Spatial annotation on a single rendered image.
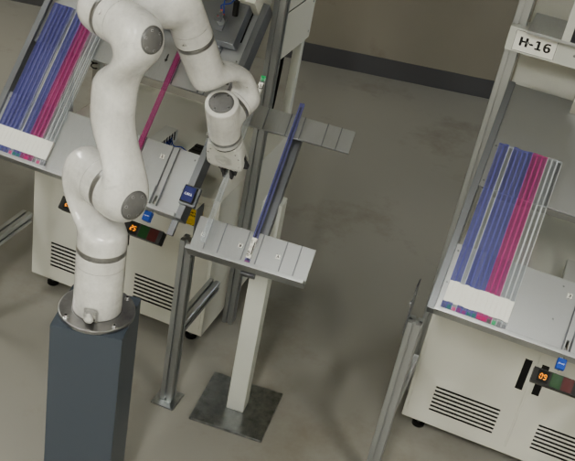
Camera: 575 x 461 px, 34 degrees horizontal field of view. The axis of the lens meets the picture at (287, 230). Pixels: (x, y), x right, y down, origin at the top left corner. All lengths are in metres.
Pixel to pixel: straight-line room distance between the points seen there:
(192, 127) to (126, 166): 1.43
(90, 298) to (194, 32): 0.68
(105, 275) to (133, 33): 0.62
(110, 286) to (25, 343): 1.14
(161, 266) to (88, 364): 0.96
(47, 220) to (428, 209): 1.94
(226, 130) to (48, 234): 1.31
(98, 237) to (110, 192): 0.16
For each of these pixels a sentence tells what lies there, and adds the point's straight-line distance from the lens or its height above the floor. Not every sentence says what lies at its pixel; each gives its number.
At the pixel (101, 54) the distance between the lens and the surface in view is 3.02.
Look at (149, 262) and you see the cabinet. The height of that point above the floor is 0.29.
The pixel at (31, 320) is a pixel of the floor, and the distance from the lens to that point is 3.49.
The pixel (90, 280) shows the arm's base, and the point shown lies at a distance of 2.28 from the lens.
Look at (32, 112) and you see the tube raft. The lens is 3.02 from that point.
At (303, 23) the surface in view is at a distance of 3.35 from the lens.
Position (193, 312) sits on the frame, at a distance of 3.05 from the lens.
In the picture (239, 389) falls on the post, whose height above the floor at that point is 0.11.
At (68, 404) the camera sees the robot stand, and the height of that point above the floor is 0.46.
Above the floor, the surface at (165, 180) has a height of 0.78.
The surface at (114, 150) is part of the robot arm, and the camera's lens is 2.09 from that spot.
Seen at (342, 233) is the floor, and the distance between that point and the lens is 4.23.
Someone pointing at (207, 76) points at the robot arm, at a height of 1.31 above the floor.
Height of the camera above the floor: 2.17
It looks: 31 degrees down
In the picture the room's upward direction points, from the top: 11 degrees clockwise
